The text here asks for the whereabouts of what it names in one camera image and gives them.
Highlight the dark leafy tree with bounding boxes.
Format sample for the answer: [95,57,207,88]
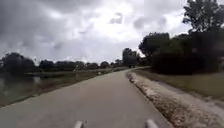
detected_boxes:
[121,47,142,68]

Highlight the grey asphalt path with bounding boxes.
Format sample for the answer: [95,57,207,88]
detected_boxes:
[0,66,174,128]

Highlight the brown grassy verge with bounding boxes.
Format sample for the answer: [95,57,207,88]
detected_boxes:
[0,66,129,108]

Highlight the dark hedge with trees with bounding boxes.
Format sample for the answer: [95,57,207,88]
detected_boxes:
[138,31,224,76]

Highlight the robot's own part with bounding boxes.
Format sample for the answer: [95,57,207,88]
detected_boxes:
[73,120,84,128]
[145,119,159,128]

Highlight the pale sandy strip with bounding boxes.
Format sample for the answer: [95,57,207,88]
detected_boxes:
[125,70,224,128]

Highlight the green grass field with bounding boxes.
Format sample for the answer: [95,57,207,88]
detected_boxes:
[133,68,224,101]

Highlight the distant row of trees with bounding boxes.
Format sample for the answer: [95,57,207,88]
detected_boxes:
[0,52,123,76]

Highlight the grey pond water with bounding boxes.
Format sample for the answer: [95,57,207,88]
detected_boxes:
[0,73,43,101]

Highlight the tall leafy tree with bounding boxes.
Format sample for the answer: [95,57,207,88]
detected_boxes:
[182,0,224,34]

